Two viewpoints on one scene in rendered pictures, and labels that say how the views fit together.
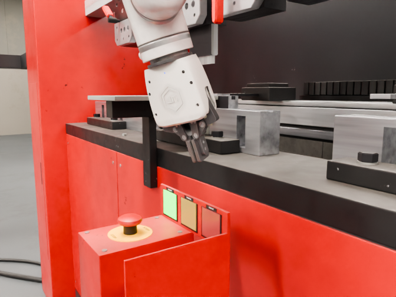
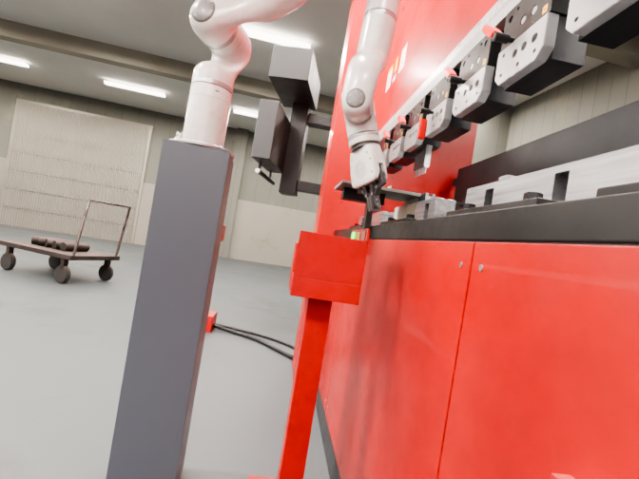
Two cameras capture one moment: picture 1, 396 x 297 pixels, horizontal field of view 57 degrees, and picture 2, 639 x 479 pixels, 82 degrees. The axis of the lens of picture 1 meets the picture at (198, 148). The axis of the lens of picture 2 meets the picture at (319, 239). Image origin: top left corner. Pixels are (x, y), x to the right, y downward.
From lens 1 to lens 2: 52 cm
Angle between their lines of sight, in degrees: 30
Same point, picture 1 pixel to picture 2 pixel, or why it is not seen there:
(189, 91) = (368, 162)
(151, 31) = (353, 129)
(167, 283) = (321, 253)
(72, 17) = not seen: hidden behind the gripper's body
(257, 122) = (434, 205)
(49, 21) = (339, 156)
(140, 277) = (307, 242)
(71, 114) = (339, 224)
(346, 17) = (573, 151)
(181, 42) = (368, 135)
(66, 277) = not seen: hidden behind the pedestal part
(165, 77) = (358, 156)
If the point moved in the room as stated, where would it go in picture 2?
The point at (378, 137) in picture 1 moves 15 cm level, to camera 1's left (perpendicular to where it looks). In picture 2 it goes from (483, 197) to (414, 191)
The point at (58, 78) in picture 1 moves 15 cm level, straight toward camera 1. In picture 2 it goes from (337, 196) to (334, 192)
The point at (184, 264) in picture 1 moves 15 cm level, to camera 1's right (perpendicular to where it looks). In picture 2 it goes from (334, 247) to (397, 258)
